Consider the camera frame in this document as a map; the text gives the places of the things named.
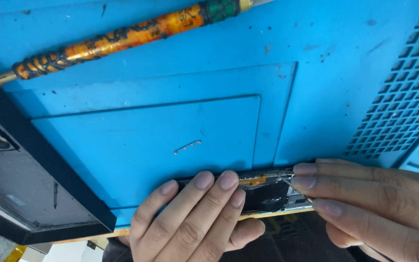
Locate person's right hand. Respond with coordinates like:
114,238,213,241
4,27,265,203
290,157,419,262

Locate yellow object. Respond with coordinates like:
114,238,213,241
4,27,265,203
4,245,28,262

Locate blue silicone repair mat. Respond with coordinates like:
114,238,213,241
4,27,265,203
0,0,419,229

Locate black framed device housing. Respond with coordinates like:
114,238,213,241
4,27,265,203
0,67,118,245

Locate thin metal tweezers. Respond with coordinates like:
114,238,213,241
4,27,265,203
277,175,314,204

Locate small button flex strip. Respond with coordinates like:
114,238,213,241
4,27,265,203
174,140,201,156

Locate person's left hand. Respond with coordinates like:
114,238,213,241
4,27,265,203
118,170,267,262

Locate orange black patterned tool handle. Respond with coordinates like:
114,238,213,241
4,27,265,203
0,0,275,89

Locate person's dark clothing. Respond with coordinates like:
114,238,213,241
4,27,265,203
102,211,392,262

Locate black smartphone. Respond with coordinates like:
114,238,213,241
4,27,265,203
175,166,314,215

